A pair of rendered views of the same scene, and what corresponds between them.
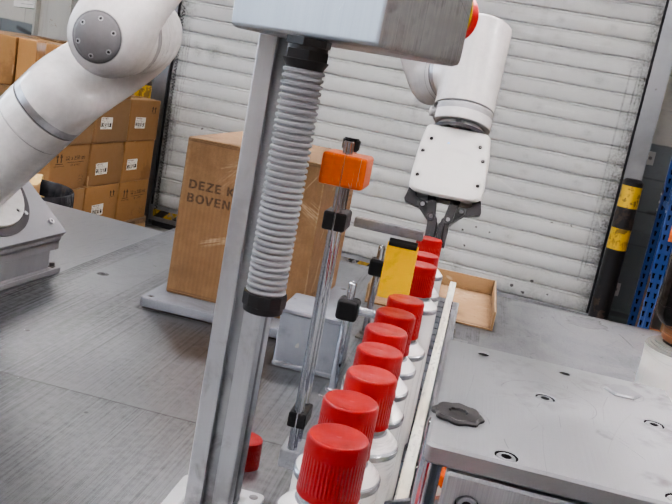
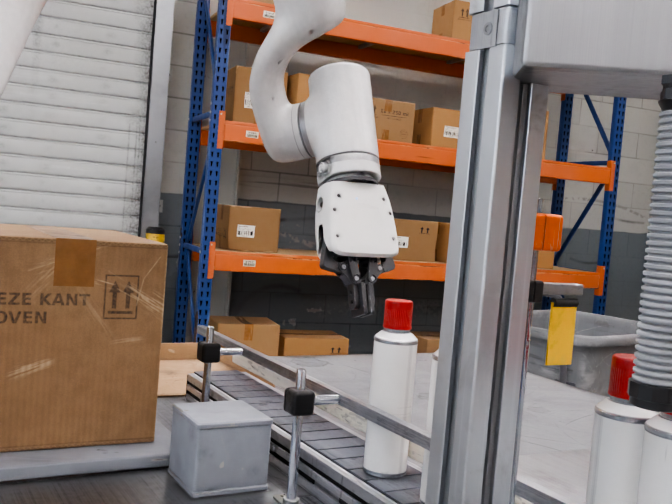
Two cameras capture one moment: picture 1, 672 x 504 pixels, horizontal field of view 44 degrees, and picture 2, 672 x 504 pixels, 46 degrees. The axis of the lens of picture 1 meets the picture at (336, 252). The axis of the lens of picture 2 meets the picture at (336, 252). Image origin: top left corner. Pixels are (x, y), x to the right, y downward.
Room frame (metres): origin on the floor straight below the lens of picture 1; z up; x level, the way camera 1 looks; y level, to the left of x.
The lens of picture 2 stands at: (0.36, 0.53, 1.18)
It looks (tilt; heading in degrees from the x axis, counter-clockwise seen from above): 3 degrees down; 321
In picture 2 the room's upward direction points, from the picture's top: 5 degrees clockwise
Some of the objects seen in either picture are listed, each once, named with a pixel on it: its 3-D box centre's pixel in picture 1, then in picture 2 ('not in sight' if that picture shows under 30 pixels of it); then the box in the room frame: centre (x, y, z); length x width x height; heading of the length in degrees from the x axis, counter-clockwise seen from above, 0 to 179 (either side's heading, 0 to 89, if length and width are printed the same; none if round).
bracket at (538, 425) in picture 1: (563, 417); not in sight; (0.34, -0.11, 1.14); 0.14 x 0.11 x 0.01; 171
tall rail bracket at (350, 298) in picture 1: (357, 340); (311, 435); (1.10, -0.05, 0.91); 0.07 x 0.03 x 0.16; 81
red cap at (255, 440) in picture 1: (245, 450); not in sight; (0.85, 0.06, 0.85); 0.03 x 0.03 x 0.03
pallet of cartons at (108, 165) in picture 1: (45, 140); not in sight; (4.82, 1.79, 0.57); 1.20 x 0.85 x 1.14; 166
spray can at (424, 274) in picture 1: (403, 353); not in sight; (0.87, -0.09, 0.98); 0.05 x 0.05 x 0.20
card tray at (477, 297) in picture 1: (434, 290); (183, 367); (1.75, -0.23, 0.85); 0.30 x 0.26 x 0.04; 171
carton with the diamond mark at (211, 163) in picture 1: (269, 218); (50, 325); (1.50, 0.13, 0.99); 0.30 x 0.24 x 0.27; 170
